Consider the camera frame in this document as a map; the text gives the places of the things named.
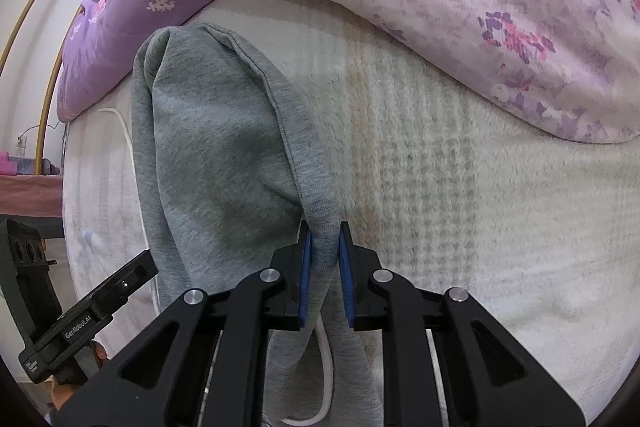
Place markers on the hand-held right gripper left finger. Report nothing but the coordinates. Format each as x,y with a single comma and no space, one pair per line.
305,277

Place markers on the person's left hand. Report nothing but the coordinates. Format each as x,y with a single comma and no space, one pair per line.
62,397

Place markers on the pale printed bed sheet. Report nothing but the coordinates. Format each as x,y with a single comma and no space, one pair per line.
475,232

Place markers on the grey zip hoodie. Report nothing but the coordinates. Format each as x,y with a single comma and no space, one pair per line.
215,157

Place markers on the white power strip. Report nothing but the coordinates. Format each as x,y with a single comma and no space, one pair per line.
20,147

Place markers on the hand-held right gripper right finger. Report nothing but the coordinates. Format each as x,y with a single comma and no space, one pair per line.
346,279

